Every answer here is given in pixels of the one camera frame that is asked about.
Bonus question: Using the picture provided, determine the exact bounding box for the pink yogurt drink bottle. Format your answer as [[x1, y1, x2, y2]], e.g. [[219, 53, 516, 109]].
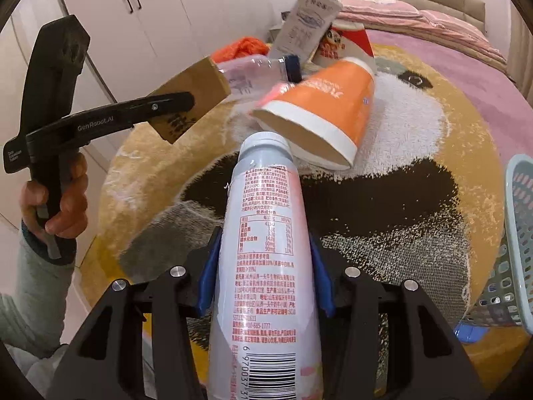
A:
[[207, 132, 323, 399]]

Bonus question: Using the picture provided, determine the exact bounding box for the brown paper bag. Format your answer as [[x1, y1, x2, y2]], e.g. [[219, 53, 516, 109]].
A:
[[148, 57, 231, 144]]

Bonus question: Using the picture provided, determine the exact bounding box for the orange paper cup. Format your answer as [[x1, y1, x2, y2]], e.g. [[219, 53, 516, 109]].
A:
[[251, 57, 375, 171]]

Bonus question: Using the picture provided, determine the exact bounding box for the pink snack packet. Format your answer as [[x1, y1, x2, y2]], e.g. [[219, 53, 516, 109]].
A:
[[256, 82, 295, 108]]

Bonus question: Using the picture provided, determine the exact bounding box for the clear plastic bottle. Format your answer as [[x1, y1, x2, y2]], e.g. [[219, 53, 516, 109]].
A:
[[217, 54, 302, 101]]

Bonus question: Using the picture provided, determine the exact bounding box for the orange plastic bag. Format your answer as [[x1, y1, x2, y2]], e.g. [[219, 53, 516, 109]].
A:
[[211, 36, 269, 63]]

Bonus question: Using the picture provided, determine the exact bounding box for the red white paper cup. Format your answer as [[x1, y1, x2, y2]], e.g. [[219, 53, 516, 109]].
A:
[[312, 20, 377, 73]]

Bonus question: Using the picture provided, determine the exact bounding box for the white medicine box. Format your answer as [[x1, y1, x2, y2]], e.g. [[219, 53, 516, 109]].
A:
[[268, 0, 342, 62]]

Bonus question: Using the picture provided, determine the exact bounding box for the grey sleeved left forearm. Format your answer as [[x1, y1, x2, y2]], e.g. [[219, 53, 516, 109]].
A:
[[1, 226, 74, 367]]

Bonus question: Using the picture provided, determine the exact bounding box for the person's left hand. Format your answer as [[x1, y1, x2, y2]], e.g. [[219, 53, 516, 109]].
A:
[[19, 152, 90, 239]]

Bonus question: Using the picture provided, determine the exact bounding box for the white wardrobe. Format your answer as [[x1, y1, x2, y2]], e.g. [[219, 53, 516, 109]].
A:
[[0, 0, 309, 259]]

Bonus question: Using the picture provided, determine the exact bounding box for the light blue laundry basket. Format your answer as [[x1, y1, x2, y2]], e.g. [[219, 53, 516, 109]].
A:
[[463, 154, 533, 333]]

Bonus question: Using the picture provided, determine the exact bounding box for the grey bedside table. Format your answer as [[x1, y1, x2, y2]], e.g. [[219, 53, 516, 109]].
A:
[[267, 22, 284, 47]]

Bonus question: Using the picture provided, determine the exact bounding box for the bed with purple cover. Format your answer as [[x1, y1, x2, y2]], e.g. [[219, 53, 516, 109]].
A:
[[368, 30, 533, 164]]

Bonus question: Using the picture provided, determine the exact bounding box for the pink left pillow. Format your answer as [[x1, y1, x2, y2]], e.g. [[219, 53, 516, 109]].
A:
[[337, 0, 422, 19]]

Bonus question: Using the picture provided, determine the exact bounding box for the beige curtain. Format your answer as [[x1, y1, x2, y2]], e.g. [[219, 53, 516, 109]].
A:
[[507, 4, 533, 105]]

